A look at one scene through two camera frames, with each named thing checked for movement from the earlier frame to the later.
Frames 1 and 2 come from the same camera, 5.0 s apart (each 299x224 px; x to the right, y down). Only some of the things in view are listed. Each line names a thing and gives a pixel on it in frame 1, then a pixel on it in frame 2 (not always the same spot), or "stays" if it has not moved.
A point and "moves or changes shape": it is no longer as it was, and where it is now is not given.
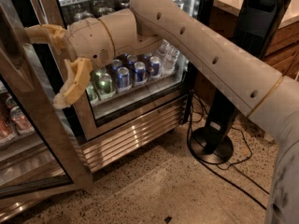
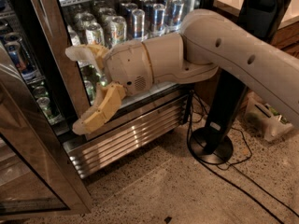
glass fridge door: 41,150 moves or changes shape
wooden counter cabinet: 223,17 stays
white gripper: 88,41 to 128,66
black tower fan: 261,12 stays
